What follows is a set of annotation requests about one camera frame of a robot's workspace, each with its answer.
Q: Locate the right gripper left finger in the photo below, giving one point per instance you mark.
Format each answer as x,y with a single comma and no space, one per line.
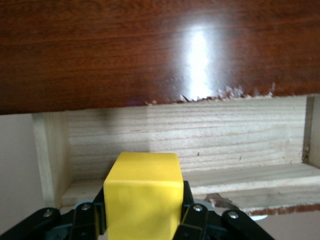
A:
82,220

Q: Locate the yellow cube block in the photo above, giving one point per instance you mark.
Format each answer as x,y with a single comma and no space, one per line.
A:
142,195

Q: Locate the light wood drawer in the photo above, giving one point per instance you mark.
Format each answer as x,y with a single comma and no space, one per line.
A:
212,140

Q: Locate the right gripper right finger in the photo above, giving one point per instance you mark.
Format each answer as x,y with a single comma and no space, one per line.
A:
200,222

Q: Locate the dark brown wooden cabinet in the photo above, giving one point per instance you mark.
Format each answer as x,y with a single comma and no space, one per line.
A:
100,50

